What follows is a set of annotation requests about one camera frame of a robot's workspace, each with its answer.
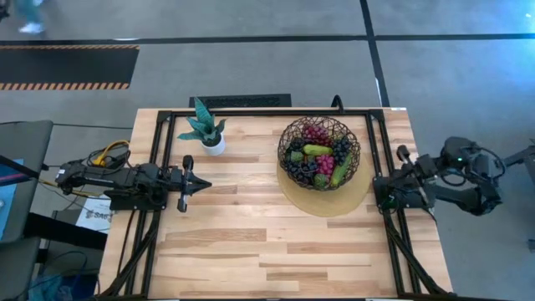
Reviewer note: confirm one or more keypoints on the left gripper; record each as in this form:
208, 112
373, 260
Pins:
184, 180

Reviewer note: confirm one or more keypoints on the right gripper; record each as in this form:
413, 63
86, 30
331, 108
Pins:
426, 167

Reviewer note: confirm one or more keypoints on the black grape bunch with leaf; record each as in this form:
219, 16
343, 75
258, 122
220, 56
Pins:
341, 150
299, 169

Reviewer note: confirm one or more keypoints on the pink grape bunch with leaf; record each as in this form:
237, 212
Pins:
325, 164

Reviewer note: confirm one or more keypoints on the light green cucumber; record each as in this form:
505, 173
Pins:
317, 149

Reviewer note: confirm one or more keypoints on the dark red grape bunch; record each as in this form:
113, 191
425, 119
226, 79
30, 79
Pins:
315, 134

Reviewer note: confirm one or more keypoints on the leafless black grape bunch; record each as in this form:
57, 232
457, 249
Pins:
297, 144

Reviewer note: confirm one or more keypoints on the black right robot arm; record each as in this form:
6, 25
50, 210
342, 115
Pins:
460, 196

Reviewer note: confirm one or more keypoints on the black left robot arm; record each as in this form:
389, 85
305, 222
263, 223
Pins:
104, 177

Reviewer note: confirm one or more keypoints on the dark wicker basket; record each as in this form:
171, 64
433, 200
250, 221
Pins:
355, 161

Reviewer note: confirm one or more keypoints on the snake plant in white pot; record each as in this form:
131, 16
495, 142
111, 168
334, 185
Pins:
205, 125

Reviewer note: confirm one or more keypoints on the round woven placemat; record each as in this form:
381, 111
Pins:
330, 202

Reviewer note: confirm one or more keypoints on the black floor vent grille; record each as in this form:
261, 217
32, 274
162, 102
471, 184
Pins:
240, 100

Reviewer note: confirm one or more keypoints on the white printed paper sheet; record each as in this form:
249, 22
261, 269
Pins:
94, 215

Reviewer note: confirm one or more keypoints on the grey side desk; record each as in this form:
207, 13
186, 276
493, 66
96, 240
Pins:
31, 138

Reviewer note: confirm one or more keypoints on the black hazard-striped floor mat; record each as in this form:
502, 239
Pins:
67, 67

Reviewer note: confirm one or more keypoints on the blue cloth bundle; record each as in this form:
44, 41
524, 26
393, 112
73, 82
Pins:
50, 288

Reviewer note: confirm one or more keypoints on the person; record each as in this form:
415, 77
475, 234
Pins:
29, 16

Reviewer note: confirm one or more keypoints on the black aluminium table frame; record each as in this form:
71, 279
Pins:
251, 113

